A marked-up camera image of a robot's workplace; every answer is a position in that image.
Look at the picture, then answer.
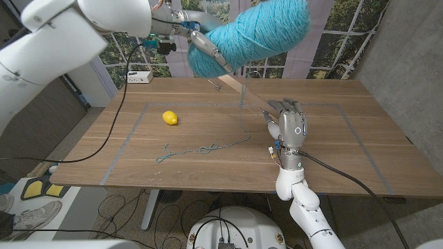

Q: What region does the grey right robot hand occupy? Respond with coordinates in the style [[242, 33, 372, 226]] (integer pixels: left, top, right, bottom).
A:
[[262, 98, 309, 150]]

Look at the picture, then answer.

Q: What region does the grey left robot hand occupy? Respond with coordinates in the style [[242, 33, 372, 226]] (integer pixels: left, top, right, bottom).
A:
[[178, 9, 235, 74]]

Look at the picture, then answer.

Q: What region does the wooden stick with metal clips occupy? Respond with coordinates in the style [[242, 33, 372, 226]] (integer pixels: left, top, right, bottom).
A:
[[206, 71, 282, 121]]

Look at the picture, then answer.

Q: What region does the teal yarn skein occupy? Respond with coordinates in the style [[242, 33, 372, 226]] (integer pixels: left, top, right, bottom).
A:
[[154, 0, 311, 165]]

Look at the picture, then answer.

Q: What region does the yellow lemon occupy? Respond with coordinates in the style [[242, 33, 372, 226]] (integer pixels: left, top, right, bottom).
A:
[[162, 110, 179, 126]]

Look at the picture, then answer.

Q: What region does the white power box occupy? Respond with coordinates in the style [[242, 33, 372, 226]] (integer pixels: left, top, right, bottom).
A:
[[126, 71, 154, 84]]

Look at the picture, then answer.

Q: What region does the printed window backdrop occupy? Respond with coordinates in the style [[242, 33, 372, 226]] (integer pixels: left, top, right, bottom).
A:
[[96, 0, 392, 90]]

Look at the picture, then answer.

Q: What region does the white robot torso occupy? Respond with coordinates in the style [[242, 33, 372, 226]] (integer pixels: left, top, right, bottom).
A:
[[186, 205, 287, 249]]

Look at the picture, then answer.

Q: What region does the grey tape rectangle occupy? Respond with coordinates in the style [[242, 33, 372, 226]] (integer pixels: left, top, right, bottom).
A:
[[100, 101, 395, 195]]

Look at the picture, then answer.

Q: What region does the black round floor grille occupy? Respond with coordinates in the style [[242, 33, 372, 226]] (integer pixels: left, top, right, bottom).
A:
[[159, 190, 183, 204]]

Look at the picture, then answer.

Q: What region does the white table leg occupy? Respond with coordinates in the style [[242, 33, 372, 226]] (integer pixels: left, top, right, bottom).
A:
[[141, 189, 160, 231]]

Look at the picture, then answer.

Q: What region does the yellow and black floor mat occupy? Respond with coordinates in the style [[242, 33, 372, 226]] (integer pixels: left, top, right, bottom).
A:
[[20, 174, 72, 201]]

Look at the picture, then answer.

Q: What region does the grey sneaker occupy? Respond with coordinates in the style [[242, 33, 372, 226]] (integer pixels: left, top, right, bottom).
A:
[[10, 199, 64, 241], [0, 193, 15, 213]]

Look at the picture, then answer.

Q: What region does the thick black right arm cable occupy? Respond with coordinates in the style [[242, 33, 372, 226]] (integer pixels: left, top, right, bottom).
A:
[[298, 150, 410, 249]]

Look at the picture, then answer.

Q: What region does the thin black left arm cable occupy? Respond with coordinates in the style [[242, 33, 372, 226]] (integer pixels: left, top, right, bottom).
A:
[[0, 43, 144, 163]]

